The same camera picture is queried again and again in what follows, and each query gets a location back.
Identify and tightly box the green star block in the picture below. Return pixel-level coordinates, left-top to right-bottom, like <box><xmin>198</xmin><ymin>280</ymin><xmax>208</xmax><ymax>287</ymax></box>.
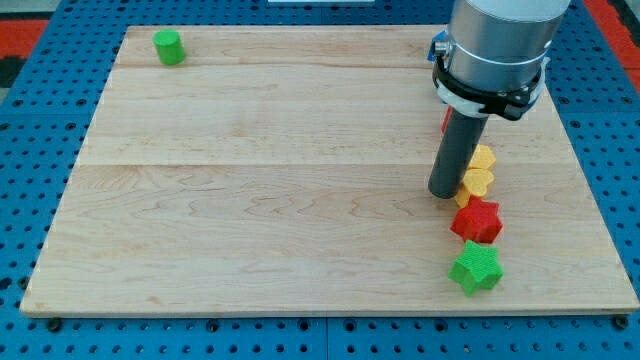
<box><xmin>448</xmin><ymin>240</ymin><xmax>504</xmax><ymax>297</ymax></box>

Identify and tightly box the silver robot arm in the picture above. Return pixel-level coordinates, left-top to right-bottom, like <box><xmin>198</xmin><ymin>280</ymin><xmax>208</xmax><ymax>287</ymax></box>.
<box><xmin>429</xmin><ymin>0</ymin><xmax>570</xmax><ymax>92</ymax></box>

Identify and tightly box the red cylinder block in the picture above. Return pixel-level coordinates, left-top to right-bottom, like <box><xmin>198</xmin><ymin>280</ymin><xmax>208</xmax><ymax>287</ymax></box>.
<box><xmin>441</xmin><ymin>106</ymin><xmax>453</xmax><ymax>134</ymax></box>

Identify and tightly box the yellow hexagon block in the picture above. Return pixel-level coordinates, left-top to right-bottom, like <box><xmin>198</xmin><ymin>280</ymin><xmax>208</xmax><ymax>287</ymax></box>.
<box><xmin>468</xmin><ymin>144</ymin><xmax>497</xmax><ymax>170</ymax></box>

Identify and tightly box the wooden board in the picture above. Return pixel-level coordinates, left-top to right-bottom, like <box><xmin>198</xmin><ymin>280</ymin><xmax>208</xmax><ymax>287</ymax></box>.
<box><xmin>21</xmin><ymin>26</ymin><xmax>639</xmax><ymax>318</ymax></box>

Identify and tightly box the green cylinder block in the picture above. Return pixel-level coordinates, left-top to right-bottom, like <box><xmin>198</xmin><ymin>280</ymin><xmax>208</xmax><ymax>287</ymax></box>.
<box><xmin>152</xmin><ymin>29</ymin><xmax>186</xmax><ymax>66</ymax></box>

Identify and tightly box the black clamp ring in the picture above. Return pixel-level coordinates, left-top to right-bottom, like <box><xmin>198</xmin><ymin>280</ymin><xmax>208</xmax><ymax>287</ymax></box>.
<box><xmin>431</xmin><ymin>55</ymin><xmax>546</xmax><ymax>122</ymax></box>

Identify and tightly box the red star block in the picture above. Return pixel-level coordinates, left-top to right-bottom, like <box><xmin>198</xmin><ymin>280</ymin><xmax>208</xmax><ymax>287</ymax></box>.
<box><xmin>450</xmin><ymin>197</ymin><xmax>503</xmax><ymax>244</ymax></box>

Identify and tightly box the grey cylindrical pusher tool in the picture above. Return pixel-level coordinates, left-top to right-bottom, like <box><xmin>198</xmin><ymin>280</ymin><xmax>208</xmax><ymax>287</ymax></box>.
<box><xmin>428</xmin><ymin>108</ymin><xmax>488</xmax><ymax>199</ymax></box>

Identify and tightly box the yellow heart block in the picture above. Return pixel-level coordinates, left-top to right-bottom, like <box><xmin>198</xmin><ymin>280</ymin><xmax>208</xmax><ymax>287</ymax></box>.
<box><xmin>454</xmin><ymin>169</ymin><xmax>495</xmax><ymax>208</ymax></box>

